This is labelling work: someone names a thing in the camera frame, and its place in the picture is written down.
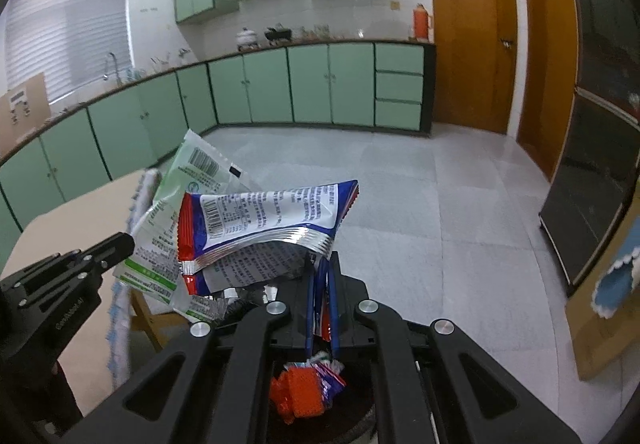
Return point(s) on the white cooking pot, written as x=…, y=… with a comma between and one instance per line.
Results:
x=247, y=37

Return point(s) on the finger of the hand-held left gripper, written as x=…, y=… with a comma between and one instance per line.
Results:
x=45, y=266
x=115, y=249

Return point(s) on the orange foam mesh net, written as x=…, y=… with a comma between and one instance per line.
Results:
x=300, y=394

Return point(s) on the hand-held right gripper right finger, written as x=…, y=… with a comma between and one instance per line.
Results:
x=336, y=324

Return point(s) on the closed wooden door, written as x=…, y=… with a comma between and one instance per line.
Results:
x=465, y=48

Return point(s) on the orange thermos flask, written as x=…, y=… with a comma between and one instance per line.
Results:
x=421, y=26

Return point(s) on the beige table with tablecloth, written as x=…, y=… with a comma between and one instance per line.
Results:
x=50, y=234

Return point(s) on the metal faucet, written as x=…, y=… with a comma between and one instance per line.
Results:
x=118, y=73

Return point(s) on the black-bagged trash bin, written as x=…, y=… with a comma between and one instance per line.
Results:
x=350, y=404

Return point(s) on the blue scalloped cloth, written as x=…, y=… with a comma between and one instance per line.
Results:
x=617, y=284

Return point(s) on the brown cardboard box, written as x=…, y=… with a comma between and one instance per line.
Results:
x=595, y=339

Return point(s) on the silver white snack wrapper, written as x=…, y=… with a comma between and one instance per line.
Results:
x=250, y=269

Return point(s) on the black glass cabinet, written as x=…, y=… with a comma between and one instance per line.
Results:
x=590, y=199

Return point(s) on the pale green plastic wrapper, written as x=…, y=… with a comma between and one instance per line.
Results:
x=195, y=168

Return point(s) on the red blue white snack wrapper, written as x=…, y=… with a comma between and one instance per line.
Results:
x=260, y=214

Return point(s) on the wooden door with frame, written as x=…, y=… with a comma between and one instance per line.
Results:
x=545, y=73

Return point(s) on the black wok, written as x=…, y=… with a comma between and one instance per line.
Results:
x=277, y=36

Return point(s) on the white window blind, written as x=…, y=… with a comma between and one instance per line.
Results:
x=65, y=23

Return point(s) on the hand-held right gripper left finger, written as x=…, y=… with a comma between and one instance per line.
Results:
x=310, y=314

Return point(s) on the cardboard box on counter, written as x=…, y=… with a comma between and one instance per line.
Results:
x=25, y=123

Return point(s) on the white green-striped wrapper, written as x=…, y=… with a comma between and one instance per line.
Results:
x=150, y=254

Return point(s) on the green base cabinets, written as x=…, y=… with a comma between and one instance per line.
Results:
x=310, y=83

